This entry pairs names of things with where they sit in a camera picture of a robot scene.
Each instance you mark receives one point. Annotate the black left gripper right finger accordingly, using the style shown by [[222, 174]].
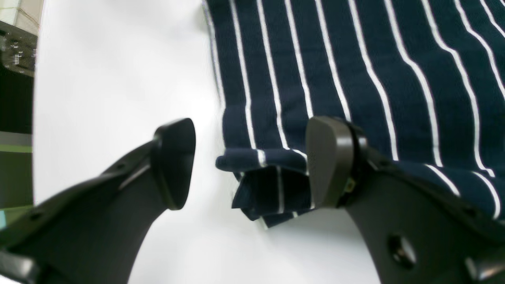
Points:
[[415, 231]]

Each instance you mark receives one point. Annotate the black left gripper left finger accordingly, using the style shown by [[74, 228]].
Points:
[[91, 233]]

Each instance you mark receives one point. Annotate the black white striped T-shirt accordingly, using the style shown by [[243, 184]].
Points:
[[424, 79]]

